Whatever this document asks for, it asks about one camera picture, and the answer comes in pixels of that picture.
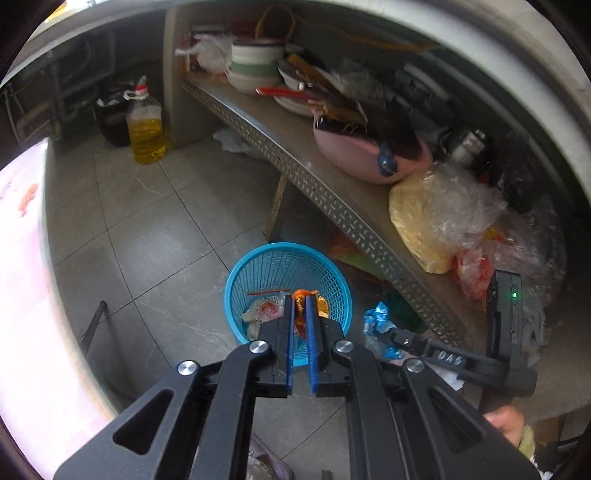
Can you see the yellow plastic bag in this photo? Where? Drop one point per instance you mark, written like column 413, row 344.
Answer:
column 425, row 221

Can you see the pink slipper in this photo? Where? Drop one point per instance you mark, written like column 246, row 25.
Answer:
column 268, row 461

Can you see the black table leg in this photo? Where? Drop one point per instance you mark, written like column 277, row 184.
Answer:
column 94, row 327

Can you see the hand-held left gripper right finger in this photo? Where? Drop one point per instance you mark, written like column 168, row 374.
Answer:
column 313, row 341

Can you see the concrete kitchen counter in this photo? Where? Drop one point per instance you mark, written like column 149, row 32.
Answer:
column 531, row 69

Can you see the person's right hand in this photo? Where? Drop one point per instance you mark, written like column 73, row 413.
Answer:
column 508, row 422

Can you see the white plastic bag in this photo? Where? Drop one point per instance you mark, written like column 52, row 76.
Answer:
column 210, row 55

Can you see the blue plastic basket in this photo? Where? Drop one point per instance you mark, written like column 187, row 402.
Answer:
column 254, row 277

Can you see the white folding table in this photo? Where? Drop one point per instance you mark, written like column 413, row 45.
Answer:
column 27, row 277

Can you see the colourful printed bag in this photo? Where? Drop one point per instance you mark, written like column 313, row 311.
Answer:
column 360, row 258

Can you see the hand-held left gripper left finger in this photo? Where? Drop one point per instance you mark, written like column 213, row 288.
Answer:
column 290, row 341

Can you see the blue foil wrapper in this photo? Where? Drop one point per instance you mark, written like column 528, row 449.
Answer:
column 376, row 318

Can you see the perforated metal shelf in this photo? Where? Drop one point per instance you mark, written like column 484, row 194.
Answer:
column 323, row 194

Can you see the metal flask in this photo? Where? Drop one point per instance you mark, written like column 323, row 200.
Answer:
column 466, row 147

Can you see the orange snack wrapper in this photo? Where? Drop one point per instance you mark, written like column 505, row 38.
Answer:
column 301, row 314

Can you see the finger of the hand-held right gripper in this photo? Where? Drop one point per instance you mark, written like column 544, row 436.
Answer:
column 448, row 357

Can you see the cooking oil bottle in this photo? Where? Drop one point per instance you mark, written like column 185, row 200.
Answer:
column 145, row 134

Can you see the clear plastic bag red label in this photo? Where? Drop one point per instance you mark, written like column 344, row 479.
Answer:
column 265, row 309

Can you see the stack of white bowls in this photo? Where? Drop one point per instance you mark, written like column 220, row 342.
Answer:
column 254, row 67

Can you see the pile of kitchen utensils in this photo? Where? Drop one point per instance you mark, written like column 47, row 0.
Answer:
column 332, row 92

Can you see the white tissue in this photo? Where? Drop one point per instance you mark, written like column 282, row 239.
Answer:
column 233, row 141

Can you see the black plastic container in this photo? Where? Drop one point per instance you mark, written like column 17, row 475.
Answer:
column 111, row 120

